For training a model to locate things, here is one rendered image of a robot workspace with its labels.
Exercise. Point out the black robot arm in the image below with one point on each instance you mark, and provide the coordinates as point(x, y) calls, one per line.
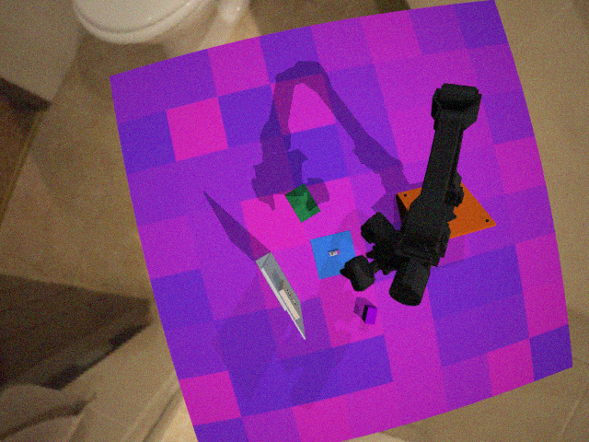
point(454, 109)

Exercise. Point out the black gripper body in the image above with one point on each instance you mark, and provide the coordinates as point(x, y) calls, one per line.
point(361, 272)

